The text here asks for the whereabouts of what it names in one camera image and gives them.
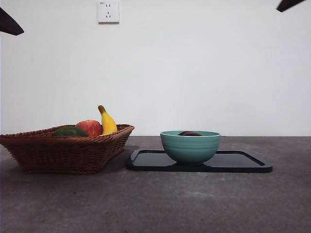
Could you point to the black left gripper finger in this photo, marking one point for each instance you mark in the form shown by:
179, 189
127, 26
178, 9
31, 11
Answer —
8, 24

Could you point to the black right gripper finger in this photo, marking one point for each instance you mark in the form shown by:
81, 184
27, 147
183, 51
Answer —
289, 4

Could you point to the teal ribbed bowl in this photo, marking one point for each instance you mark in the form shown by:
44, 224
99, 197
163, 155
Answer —
190, 149

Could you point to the green fruit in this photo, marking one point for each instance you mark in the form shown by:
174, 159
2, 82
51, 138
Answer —
69, 132

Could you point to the red apple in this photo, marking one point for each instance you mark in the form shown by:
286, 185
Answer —
91, 127

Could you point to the yellow banana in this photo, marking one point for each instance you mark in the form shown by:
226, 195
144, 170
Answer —
108, 123

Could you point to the brown wicker basket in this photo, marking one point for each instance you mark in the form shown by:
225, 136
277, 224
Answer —
60, 155

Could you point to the black rectangular tray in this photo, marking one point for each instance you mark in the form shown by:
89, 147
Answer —
230, 162

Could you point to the white wall socket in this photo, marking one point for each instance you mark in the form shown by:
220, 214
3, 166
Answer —
108, 12

